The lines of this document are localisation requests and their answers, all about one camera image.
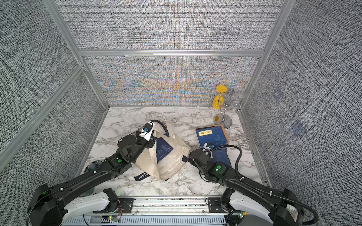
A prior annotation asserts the blue book yellow label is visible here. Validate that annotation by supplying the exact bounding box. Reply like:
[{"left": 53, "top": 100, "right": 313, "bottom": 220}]
[
  {"left": 195, "top": 125, "right": 230, "bottom": 147},
  {"left": 212, "top": 147, "right": 231, "bottom": 167}
]

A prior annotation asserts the cream canvas tote bag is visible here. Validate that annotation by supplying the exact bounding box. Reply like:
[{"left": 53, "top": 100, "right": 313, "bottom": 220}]
[{"left": 135, "top": 120, "right": 191, "bottom": 181}]

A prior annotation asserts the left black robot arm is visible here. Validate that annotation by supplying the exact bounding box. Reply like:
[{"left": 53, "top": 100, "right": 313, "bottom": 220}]
[{"left": 26, "top": 134, "right": 156, "bottom": 226}]

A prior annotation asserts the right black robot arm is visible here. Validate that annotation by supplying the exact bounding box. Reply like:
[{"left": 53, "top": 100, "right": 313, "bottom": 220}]
[{"left": 189, "top": 149, "right": 319, "bottom": 226}]

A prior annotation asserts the blue book stack in bag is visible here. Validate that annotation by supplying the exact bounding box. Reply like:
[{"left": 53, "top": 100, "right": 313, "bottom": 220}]
[{"left": 156, "top": 137, "right": 173, "bottom": 163}]

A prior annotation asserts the dark round cup cluster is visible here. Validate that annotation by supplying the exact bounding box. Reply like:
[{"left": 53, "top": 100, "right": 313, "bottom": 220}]
[{"left": 84, "top": 160, "right": 103, "bottom": 173}]

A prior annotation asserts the yellow wine glass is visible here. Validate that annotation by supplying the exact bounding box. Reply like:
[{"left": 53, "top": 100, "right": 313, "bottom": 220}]
[{"left": 212, "top": 85, "right": 228, "bottom": 110}]

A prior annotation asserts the clear wine glass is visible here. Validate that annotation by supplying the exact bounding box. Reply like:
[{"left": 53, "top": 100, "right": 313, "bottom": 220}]
[{"left": 232, "top": 91, "right": 245, "bottom": 114}]

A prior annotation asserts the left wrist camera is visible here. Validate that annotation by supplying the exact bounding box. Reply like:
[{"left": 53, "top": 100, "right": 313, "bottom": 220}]
[{"left": 136, "top": 121, "right": 154, "bottom": 141}]

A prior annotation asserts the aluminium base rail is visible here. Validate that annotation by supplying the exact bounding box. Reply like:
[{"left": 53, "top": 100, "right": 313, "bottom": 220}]
[{"left": 63, "top": 195, "right": 247, "bottom": 226}]

